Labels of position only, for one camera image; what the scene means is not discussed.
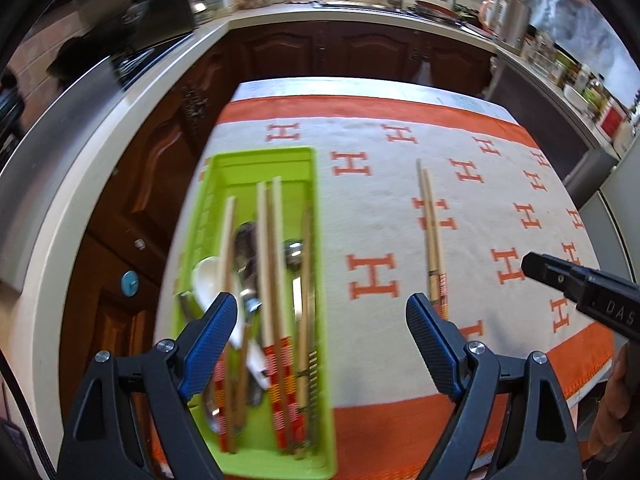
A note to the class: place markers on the silver foil wall sheet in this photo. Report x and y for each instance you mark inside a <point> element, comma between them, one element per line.
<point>575,5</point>

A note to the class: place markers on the black wok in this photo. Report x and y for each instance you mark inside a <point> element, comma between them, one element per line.
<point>70,57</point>

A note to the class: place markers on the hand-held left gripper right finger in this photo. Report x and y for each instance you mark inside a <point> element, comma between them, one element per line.
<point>432,345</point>

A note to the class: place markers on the black cooker appliance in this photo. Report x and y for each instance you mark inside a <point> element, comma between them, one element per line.
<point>10,110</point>

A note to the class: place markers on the steel sink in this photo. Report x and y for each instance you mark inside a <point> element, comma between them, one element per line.
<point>360,5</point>

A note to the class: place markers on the large metal spoon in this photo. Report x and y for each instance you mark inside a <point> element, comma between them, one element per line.
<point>245,242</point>

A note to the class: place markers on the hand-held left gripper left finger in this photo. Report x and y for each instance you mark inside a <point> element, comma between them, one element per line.
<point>212,345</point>

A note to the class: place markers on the brown wooden chopstick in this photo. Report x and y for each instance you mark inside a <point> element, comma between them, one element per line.
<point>302,390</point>

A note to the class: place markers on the dark grey appliance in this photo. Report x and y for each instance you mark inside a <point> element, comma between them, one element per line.
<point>540,115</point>

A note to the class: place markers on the clear bottle green label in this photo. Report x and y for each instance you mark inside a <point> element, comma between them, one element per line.
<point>595,92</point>

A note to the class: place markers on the orange grey patterned blanket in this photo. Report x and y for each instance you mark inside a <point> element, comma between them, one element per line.
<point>380,200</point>

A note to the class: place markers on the person's right hand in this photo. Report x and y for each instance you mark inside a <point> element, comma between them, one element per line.
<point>612,395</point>

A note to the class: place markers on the metal kettle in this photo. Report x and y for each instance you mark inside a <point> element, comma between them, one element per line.
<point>197,5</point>

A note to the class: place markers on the green plastic utensil tray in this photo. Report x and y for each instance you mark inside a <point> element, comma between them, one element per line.
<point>260,165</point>

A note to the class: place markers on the blue round hook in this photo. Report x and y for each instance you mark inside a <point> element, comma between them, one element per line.
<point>130,282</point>

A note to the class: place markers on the red pan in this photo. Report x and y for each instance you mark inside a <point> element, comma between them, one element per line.
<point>435,7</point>

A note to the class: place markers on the pink jug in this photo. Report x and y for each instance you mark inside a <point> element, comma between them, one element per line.
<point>487,12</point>

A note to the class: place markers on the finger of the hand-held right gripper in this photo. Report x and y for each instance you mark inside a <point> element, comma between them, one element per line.
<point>550,272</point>

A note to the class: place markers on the gas stove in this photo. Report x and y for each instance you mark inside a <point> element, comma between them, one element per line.
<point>145,57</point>

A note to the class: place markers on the white ceramic spoon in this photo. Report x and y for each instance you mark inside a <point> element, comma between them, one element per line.
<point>210,280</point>

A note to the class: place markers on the bamboo chopstick red yellow end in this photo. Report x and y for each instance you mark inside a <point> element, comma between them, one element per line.
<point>427,227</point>
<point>435,240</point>

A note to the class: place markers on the hanging plastic bag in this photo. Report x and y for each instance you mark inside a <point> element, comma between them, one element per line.
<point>425,72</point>

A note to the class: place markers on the glass jar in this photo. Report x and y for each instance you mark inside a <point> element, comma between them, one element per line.
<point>540,47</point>

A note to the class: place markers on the white kitchen countertop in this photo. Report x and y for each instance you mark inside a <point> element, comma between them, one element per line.
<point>125,125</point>

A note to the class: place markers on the white bowl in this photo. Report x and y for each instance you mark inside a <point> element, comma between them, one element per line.
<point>575,95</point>

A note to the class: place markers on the brown wooden kitchen cabinets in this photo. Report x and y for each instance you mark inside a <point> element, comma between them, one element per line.
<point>350,50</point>

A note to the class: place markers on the red labelled container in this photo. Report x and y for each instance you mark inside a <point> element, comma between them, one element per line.
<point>612,120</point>

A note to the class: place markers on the steel electric kettle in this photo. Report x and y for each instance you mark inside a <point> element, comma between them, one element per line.
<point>512,20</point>

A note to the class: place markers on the metal chopstick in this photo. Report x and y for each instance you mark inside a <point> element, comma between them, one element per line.
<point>311,270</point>

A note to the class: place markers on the dark steel stove panel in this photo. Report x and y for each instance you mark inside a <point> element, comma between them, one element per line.
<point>165,10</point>

